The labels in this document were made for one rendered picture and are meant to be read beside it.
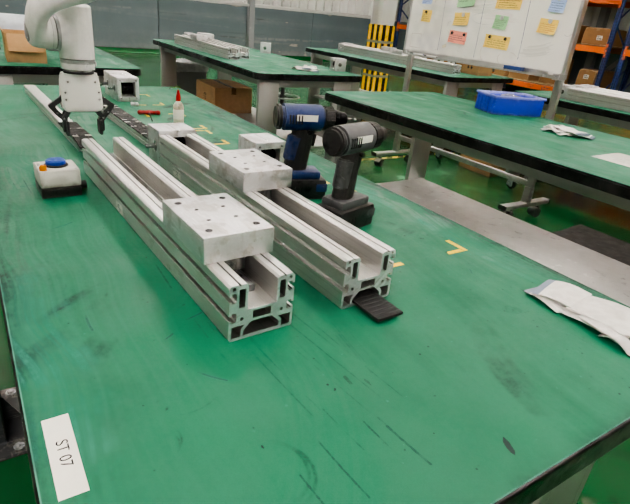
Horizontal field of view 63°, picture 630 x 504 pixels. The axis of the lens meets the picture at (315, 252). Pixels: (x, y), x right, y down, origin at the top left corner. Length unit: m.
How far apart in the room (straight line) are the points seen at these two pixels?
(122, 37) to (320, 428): 12.24
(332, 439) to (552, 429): 0.26
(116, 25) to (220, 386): 12.11
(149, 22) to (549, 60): 10.17
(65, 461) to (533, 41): 3.63
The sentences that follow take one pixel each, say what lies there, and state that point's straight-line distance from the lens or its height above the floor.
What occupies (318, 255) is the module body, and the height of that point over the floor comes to 0.84.
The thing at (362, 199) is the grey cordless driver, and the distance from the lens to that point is 1.10.
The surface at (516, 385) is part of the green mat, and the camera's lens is 0.74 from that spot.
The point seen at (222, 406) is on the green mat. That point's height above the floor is 0.78.
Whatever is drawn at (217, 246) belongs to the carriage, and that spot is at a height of 0.89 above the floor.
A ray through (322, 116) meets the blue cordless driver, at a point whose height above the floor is 0.98.
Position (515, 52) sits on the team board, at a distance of 3.93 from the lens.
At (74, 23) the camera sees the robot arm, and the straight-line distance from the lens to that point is 1.50.
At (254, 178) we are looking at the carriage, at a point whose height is 0.89.
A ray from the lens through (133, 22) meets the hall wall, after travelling 12.69.
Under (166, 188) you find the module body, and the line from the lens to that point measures 1.06.
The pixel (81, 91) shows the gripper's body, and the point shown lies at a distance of 1.54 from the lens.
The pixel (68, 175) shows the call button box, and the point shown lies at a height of 0.83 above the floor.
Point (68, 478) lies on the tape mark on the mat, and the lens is 0.57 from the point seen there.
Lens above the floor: 1.19
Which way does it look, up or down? 25 degrees down
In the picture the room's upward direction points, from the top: 6 degrees clockwise
